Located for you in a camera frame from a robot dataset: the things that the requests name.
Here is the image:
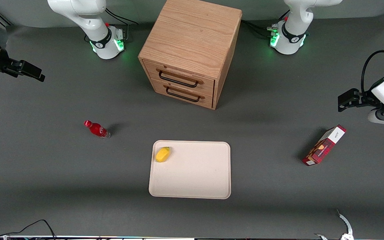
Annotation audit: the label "black arm base cables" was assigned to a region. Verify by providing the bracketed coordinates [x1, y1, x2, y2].
[105, 7, 140, 42]
[241, 10, 291, 40]

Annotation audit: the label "red white cookie box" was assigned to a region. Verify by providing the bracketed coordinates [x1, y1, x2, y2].
[302, 125, 347, 166]

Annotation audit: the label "yellow lemon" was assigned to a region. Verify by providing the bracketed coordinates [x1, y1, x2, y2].
[155, 147, 173, 163]

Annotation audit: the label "beige plastic tray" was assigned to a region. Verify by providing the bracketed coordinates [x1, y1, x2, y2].
[149, 140, 231, 200]

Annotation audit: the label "wooden drawer cabinet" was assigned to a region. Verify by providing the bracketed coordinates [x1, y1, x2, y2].
[138, 0, 243, 110]

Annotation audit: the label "red coke bottle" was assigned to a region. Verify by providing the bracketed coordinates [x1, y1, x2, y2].
[84, 120, 111, 139]

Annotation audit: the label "wooden drawer front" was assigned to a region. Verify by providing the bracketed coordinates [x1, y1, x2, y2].
[143, 60, 216, 98]
[152, 79, 214, 109]

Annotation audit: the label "black right arm base cables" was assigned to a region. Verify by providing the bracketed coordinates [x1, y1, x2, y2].
[105, 7, 140, 42]

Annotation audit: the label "white curved plastic strip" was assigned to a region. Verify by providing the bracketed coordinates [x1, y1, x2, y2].
[314, 209, 354, 240]

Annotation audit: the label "thin black cable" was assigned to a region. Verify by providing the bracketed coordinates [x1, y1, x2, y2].
[0, 219, 56, 240]

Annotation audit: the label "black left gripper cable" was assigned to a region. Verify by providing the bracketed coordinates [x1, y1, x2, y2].
[361, 50, 384, 94]

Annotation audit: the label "black left arm base cables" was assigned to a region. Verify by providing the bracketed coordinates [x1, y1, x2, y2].
[241, 10, 291, 40]

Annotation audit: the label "black metal drawer handle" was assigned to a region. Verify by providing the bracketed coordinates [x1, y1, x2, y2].
[164, 85, 205, 103]
[156, 68, 204, 89]

